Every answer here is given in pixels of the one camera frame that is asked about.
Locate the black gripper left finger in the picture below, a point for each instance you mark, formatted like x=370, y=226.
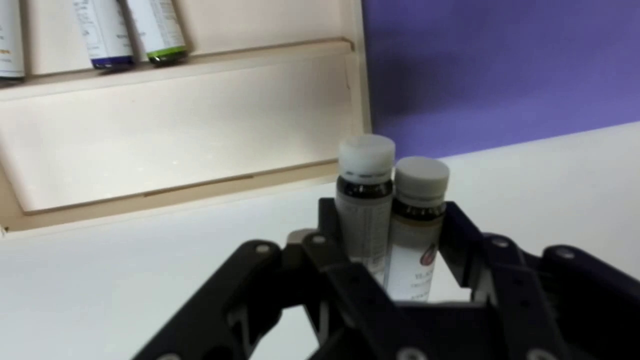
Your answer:
x=233, y=311

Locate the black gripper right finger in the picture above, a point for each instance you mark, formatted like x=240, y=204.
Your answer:
x=560, y=305

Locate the white bottle grey cap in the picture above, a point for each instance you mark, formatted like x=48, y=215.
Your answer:
x=364, y=200

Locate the white bottle beside held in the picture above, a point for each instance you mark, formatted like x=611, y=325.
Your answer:
x=415, y=226

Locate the wooden tray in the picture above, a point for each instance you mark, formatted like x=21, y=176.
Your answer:
x=269, y=90

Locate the purple mat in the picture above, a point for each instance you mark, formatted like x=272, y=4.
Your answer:
x=450, y=77

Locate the white bottle green base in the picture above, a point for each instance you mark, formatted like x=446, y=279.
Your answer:
x=159, y=30

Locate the white bottle blue base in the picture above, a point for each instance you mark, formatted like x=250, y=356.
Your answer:
x=105, y=32

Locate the white bottle black band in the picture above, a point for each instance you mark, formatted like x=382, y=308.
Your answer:
x=13, y=67

